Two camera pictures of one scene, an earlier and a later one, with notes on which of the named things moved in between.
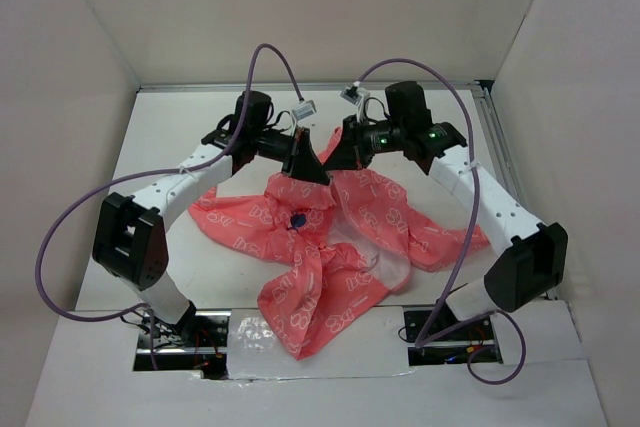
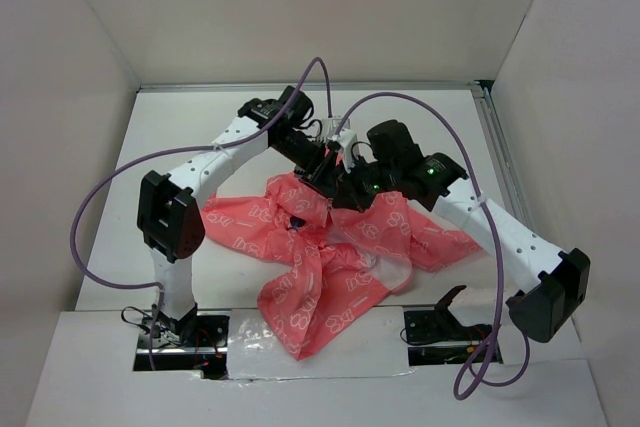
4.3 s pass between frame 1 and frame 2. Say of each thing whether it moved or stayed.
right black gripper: moved
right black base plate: stayed
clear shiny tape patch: stayed
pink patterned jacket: stayed
